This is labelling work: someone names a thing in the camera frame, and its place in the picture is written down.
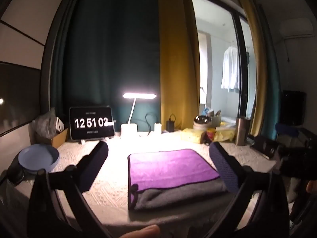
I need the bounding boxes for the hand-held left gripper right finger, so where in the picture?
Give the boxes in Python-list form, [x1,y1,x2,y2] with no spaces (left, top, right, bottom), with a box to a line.
[209,141,290,238]

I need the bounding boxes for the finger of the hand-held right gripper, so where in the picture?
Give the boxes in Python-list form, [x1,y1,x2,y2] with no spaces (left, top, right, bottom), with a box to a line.
[250,134,281,159]

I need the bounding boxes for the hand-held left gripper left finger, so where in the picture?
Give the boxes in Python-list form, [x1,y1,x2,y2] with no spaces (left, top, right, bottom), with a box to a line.
[27,141,117,238]

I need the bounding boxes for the purple and grey towel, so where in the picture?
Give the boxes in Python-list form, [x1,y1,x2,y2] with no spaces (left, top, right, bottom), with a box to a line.
[127,149,229,211]

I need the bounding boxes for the person's right hand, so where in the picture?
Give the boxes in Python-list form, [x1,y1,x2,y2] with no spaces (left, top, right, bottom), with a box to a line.
[306,180,317,194]

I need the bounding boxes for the person's left hand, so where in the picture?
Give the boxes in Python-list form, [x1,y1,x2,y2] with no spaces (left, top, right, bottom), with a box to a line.
[119,224,161,238]

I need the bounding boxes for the metal tumbler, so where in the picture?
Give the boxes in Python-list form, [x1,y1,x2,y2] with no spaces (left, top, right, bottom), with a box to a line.
[235,116,251,146]

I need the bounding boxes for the blue chair back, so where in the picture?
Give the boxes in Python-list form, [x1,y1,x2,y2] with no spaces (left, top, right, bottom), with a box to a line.
[275,123,301,136]

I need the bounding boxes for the white patterned tablecloth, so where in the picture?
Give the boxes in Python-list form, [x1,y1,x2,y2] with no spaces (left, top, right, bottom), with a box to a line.
[0,131,294,228]

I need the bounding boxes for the red snack bag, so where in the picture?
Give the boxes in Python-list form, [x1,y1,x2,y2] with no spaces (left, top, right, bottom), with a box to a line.
[204,128,217,145]

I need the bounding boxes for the black tablet clock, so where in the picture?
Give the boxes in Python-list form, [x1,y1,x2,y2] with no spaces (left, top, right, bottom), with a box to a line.
[69,106,116,141]

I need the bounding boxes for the cardboard box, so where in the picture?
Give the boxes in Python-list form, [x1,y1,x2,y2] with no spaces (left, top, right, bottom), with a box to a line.
[33,128,69,149]

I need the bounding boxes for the yellow packet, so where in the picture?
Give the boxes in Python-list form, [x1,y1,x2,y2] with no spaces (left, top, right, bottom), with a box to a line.
[180,128,235,144]

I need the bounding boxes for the white desk lamp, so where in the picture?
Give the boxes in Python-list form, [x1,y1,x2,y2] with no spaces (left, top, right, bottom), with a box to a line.
[120,92,157,138]

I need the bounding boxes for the white container with dark lid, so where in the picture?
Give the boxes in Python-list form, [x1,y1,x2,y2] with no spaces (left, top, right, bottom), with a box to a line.
[193,115,211,130]

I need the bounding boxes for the teal curtain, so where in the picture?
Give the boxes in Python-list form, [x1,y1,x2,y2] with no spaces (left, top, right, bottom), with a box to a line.
[258,5,283,140]

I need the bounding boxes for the blue bowl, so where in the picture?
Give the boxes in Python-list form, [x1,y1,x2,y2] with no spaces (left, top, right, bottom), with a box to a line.
[18,146,60,175]

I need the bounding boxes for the clear plastic bag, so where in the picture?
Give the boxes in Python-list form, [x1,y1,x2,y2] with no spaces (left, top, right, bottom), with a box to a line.
[32,108,65,139]

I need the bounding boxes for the black power adapter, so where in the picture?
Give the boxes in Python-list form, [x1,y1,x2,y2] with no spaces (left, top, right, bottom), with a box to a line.
[166,114,176,132]

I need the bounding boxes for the black round object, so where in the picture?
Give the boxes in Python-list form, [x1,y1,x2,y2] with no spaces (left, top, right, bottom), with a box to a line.
[7,165,25,184]

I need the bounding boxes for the yellow curtain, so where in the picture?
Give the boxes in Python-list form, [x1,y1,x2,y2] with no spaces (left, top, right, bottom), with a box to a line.
[157,0,201,132]
[235,0,268,136]

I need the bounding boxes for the white hanging shirt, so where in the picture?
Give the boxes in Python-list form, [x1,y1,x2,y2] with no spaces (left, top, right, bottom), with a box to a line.
[221,46,240,91]

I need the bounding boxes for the white air conditioner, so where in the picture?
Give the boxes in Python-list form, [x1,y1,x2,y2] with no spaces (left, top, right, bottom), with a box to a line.
[279,17,314,39]

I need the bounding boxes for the dark green curtain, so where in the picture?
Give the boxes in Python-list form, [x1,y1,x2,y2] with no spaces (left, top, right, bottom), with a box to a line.
[41,0,161,135]

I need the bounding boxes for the black wall box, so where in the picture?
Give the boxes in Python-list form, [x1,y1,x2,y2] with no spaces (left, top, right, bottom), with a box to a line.
[283,90,307,126]

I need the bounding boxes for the black cable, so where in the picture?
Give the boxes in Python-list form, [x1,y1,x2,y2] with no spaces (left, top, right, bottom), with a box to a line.
[145,113,159,136]

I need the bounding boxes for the black door frame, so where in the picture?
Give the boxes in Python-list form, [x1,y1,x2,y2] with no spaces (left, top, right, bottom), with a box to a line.
[231,10,251,119]

